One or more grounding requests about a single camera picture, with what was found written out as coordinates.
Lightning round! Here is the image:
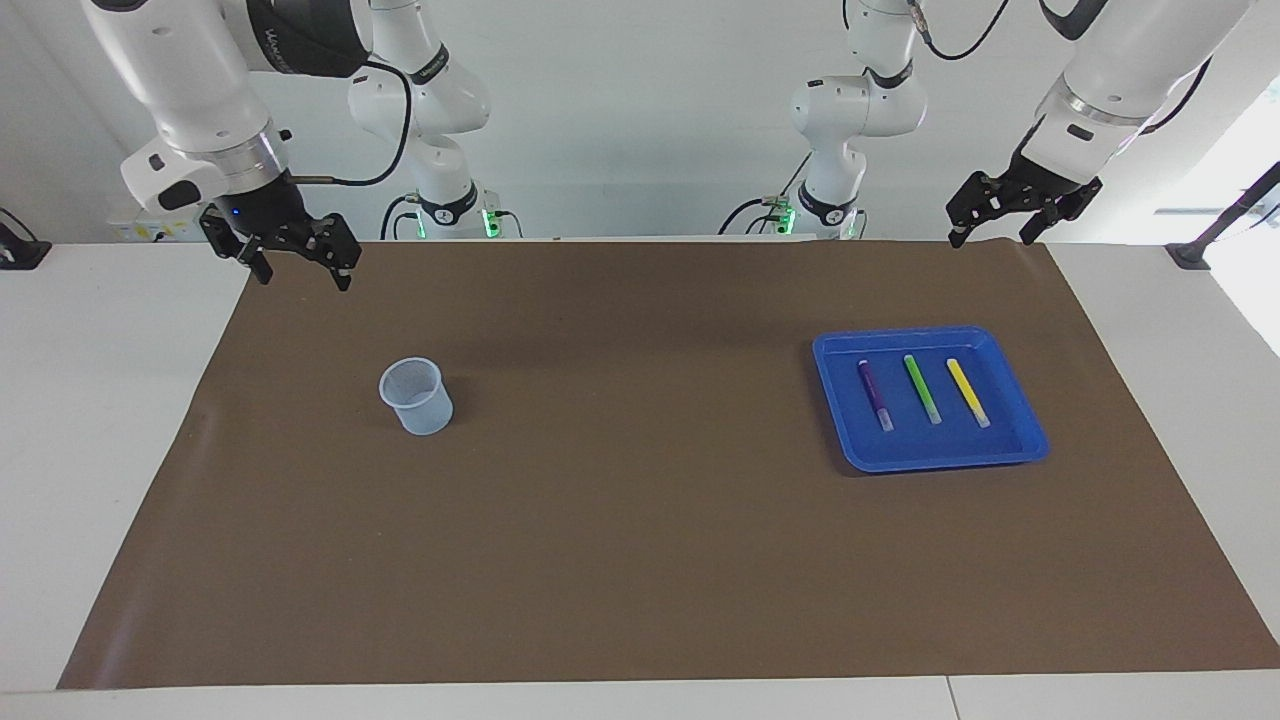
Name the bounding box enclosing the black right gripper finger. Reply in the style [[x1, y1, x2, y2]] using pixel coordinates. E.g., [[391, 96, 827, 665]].
[[300, 213, 363, 293], [200, 205, 273, 286]]

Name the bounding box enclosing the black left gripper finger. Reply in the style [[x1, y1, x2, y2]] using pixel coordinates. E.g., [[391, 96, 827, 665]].
[[947, 172, 1011, 249], [1018, 180, 1103, 246]]

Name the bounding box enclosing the yellow marker pen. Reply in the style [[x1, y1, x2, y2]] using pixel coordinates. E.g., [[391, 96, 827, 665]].
[[946, 358, 992, 429]]

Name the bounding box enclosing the green marker pen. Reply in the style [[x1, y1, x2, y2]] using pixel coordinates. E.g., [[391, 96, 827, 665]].
[[903, 354, 943, 426]]

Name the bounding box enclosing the purple marker pen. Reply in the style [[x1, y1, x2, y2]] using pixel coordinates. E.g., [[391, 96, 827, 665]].
[[857, 359, 895, 433]]

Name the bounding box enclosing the black clamp stand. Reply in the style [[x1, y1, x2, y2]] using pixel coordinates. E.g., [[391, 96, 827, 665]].
[[0, 207, 53, 271], [1165, 160, 1280, 271]]

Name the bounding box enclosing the translucent plastic cup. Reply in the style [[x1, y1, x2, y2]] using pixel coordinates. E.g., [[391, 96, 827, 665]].
[[378, 357, 454, 436]]

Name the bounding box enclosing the blue plastic tray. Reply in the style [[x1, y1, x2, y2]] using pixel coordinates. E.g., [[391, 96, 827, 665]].
[[812, 325, 1051, 474]]

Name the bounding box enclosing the brown table mat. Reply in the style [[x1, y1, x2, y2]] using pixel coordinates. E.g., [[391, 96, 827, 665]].
[[57, 238, 1280, 691]]

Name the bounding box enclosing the black right arm base cable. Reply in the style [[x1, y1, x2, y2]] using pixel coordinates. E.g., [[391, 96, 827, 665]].
[[380, 195, 423, 241]]

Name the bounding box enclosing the black arm base cable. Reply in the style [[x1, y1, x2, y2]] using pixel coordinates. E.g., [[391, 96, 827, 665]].
[[718, 150, 813, 237], [380, 195, 423, 241]]

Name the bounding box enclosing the white wall power box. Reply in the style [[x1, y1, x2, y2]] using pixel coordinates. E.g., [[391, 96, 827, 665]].
[[108, 205, 211, 243]]

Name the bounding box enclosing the black right arm gripper cable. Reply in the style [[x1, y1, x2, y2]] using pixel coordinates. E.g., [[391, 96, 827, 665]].
[[288, 60, 414, 188]]

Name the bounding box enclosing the black arm gripper cable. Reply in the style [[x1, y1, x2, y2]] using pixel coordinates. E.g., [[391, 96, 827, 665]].
[[288, 60, 414, 188], [843, 0, 1216, 136]]

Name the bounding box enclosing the black left arm gripper cable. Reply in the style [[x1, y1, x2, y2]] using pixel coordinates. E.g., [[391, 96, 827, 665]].
[[843, 0, 1216, 136]]

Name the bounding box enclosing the black left arm base cable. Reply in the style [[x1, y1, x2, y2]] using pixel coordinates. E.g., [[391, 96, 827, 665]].
[[718, 150, 813, 237]]

